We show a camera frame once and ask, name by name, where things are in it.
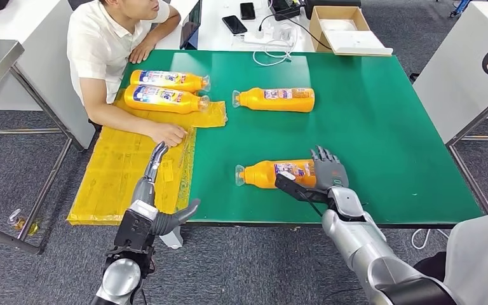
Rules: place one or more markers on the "white desk with side panel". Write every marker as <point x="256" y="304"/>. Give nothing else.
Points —
<point x="40" y="78"/>

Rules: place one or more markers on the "orange detergent bottle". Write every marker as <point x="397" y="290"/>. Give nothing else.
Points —
<point x="164" y="82"/>
<point x="277" y="103"/>
<point x="258" y="177"/>
<point x="164" y="103"/>

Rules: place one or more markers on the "person's left hand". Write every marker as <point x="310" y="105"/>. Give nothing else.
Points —
<point x="141" y="50"/>

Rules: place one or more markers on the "yellow plastic sheet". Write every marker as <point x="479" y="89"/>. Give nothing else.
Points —
<point x="117" y="177"/>

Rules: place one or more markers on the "person's right hand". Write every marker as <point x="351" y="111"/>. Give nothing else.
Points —
<point x="170" y="134"/>

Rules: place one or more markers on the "person's right forearm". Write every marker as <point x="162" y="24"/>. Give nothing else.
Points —
<point x="117" y="118"/>

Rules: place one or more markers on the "white desk on metal frame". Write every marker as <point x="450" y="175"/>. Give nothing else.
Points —
<point x="454" y="84"/>

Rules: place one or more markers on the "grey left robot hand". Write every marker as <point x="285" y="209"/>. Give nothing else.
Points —
<point x="145" y="191"/>

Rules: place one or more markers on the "small black object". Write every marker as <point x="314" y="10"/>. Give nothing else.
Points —
<point x="414" y="78"/>

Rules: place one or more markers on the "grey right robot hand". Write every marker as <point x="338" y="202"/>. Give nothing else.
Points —
<point x="332" y="174"/>

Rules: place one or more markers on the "black charger device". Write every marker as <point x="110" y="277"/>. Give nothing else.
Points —
<point x="285" y="8"/>

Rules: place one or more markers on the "black round stool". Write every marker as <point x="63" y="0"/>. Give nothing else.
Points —
<point x="431" y="265"/>

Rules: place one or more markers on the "small bottle on floor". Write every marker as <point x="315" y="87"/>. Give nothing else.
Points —
<point x="20" y="220"/>

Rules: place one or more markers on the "open cardboard box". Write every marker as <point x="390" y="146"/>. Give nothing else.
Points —
<point x="315" y="35"/>

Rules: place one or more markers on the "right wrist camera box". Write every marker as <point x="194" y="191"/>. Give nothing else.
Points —
<point x="294" y="187"/>

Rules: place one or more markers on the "white flat box lid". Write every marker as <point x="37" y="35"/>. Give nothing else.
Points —
<point x="358" y="43"/>

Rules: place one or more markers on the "black smartphone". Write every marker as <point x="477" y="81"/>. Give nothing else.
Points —
<point x="234" y="24"/>
<point x="248" y="11"/>

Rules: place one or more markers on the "white table leg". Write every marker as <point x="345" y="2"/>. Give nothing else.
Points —
<point x="172" y="240"/>

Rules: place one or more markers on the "white desk with devices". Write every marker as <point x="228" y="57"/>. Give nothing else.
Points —
<point x="215" y="38"/>

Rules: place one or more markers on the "person's left forearm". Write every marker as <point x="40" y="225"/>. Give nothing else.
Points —
<point x="165" y="25"/>

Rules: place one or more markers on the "dark tablet on stand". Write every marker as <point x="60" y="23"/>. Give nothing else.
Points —
<point x="190" y="24"/>

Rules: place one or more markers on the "white power strip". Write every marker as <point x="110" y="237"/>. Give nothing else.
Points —
<point x="264" y="37"/>

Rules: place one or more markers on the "white item inside carton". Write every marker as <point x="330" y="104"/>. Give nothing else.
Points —
<point x="336" y="25"/>

